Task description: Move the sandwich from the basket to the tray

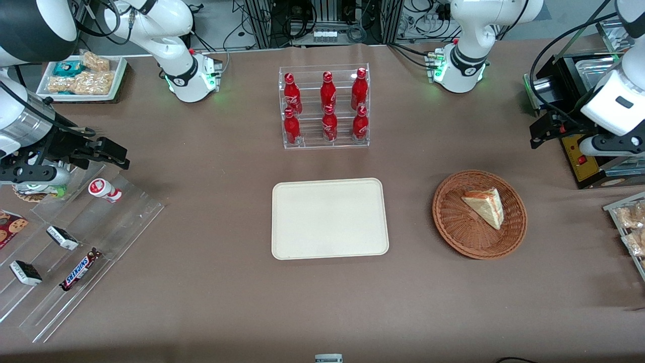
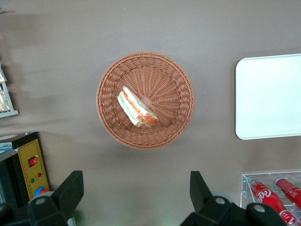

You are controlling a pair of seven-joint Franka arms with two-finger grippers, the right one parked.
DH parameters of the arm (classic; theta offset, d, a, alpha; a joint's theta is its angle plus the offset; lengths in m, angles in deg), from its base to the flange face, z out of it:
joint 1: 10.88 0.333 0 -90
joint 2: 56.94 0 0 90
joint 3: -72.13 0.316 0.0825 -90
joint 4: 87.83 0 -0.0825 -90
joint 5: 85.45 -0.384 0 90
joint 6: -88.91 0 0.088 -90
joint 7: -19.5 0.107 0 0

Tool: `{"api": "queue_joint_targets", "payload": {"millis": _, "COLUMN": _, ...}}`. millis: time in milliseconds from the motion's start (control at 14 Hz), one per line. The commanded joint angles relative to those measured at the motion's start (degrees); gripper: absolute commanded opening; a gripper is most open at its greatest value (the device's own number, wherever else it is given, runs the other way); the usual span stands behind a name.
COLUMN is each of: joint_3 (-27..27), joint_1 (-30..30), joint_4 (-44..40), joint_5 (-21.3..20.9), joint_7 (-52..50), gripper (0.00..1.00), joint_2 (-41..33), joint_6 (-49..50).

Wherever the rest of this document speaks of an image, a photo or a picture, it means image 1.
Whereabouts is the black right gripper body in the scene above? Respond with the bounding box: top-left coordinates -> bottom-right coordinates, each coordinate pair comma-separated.
34,125 -> 102,170

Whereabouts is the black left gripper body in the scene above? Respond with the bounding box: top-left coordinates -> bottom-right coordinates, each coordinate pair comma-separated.
546,109 -> 605,147

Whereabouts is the triangular sandwich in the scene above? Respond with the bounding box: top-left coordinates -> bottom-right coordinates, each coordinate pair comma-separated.
461,187 -> 504,231

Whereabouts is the white rectangular snack tray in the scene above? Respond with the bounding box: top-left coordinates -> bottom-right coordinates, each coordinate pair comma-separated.
36,54 -> 128,103

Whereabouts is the grey pastry tray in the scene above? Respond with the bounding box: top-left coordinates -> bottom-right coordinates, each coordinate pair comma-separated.
603,191 -> 645,282

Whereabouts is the round brown wicker basket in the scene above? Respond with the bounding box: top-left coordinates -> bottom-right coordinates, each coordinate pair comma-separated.
432,169 -> 528,261

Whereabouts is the cream rectangular plastic tray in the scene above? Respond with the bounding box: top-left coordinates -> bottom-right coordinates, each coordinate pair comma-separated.
271,177 -> 390,261

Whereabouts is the white red yogurt bottle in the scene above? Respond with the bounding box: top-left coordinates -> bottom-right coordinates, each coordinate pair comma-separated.
88,177 -> 123,204

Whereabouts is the black food warmer machine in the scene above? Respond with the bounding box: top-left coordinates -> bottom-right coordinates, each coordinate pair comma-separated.
523,19 -> 645,191

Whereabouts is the green white snack cup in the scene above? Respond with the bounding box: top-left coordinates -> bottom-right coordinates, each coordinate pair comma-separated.
12,181 -> 68,204

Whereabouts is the clear peanut snack pack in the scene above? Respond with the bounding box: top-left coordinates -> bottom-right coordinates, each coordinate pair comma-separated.
80,50 -> 111,73
72,70 -> 116,96
47,75 -> 77,94

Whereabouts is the clear acrylic step display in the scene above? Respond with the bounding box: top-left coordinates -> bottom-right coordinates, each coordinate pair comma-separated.
0,161 -> 166,344

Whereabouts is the clear plastic food pan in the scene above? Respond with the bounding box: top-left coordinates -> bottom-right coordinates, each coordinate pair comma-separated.
574,54 -> 622,84

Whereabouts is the teal snack pack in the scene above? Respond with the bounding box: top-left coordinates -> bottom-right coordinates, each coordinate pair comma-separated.
52,60 -> 84,78

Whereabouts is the black white snack bar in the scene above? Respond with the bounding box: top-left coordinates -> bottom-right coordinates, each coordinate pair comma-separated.
46,225 -> 80,252
9,260 -> 43,287

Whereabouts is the red cookie pack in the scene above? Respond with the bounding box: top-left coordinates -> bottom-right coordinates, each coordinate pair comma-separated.
0,210 -> 30,251

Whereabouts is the wrapped pastry pack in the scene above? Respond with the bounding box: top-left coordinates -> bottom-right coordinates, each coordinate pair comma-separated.
615,201 -> 645,230
620,229 -> 645,258

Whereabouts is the brown snickers bar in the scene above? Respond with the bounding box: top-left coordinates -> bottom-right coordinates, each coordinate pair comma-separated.
59,248 -> 103,292

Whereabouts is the red cola bottle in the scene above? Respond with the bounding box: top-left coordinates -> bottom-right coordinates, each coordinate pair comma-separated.
320,71 -> 338,113
283,73 -> 303,116
350,67 -> 369,111
352,105 -> 369,141
321,104 -> 339,143
283,108 -> 302,146

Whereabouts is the clear acrylic bottle rack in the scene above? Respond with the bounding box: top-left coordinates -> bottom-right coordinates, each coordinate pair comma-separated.
278,63 -> 371,150

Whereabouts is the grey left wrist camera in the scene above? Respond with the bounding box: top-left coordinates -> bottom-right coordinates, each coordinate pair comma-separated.
578,134 -> 645,158

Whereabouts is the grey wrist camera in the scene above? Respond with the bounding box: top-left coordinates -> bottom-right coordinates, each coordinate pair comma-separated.
578,134 -> 645,158
0,164 -> 72,187

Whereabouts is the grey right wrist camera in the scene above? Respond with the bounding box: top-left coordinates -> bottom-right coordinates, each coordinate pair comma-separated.
0,164 -> 72,187

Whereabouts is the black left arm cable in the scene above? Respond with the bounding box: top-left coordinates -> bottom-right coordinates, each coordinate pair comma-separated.
529,12 -> 619,128

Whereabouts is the aluminium frame rack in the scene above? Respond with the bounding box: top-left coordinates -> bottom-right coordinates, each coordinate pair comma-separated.
244,0 -> 404,49

